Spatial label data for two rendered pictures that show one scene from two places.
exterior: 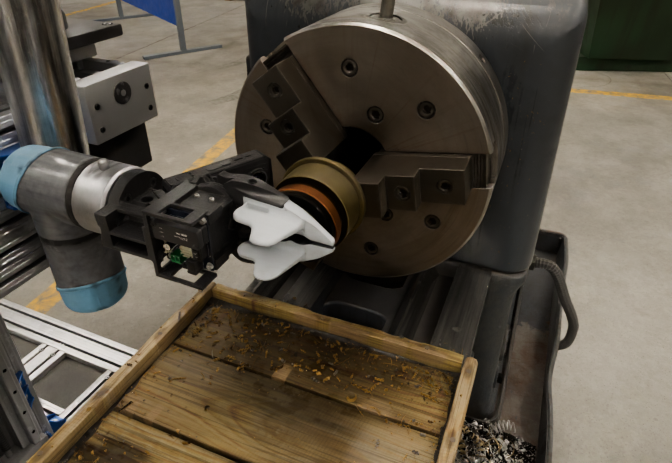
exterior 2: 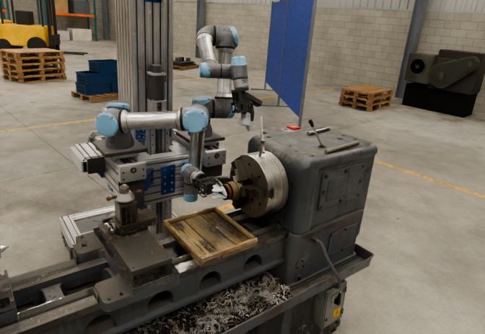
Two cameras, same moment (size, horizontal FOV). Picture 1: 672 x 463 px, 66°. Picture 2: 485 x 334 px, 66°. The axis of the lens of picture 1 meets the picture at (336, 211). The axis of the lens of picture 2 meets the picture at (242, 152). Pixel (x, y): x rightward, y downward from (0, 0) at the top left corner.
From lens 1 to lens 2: 1.32 m
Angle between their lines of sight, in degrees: 29
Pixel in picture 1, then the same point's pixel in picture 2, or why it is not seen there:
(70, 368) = not seen: hidden behind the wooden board
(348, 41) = (249, 159)
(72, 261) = (187, 188)
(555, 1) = (304, 161)
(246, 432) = (203, 231)
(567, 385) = not seen: outside the picture
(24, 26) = (195, 141)
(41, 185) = (187, 172)
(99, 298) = (190, 198)
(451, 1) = (285, 155)
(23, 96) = (191, 153)
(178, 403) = (194, 223)
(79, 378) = not seen: hidden behind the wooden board
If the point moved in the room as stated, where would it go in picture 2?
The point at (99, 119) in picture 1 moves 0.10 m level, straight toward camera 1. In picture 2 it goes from (208, 161) to (205, 167)
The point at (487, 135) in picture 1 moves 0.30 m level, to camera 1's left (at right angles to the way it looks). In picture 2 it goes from (268, 186) to (213, 169)
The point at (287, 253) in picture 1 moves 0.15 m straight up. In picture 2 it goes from (219, 195) to (221, 166)
